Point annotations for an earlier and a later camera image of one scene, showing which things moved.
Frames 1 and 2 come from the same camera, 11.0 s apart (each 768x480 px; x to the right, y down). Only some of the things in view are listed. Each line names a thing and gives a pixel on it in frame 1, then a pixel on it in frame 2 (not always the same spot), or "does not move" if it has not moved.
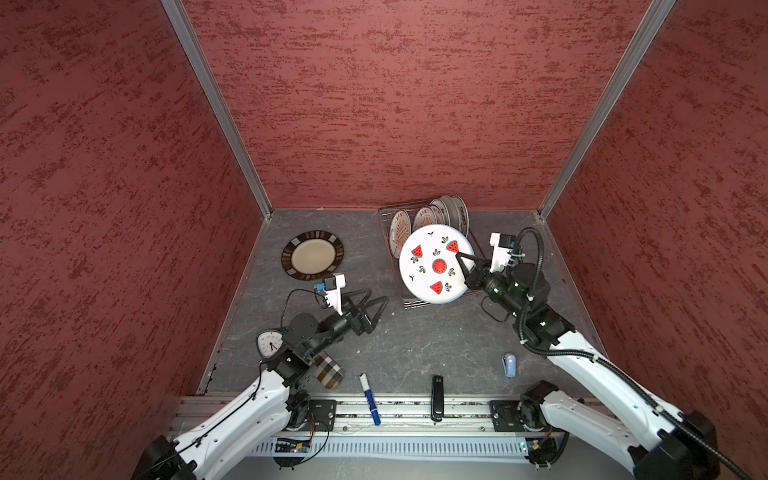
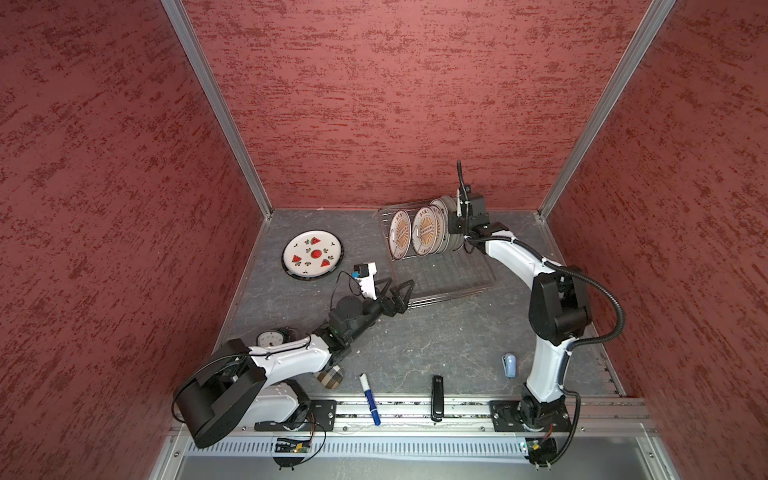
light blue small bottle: (509, 362) does not move
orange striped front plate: (400, 229) does not move
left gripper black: (362, 323) to (399, 304)
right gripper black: (477, 273) to (452, 218)
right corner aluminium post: (640, 46) does not move
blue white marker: (369, 398) does not move
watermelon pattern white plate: (429, 267) to (312, 255)
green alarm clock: (269, 342) does not move
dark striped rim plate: (312, 255) does not move
